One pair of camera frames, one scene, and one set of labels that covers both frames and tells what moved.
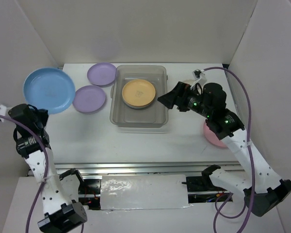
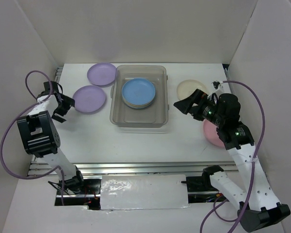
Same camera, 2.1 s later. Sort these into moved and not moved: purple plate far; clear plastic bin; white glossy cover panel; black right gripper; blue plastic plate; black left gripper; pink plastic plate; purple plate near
Moved: blue plastic plate; black right gripper; black left gripper
Not moved: purple plate far; pink plastic plate; clear plastic bin; white glossy cover panel; purple plate near
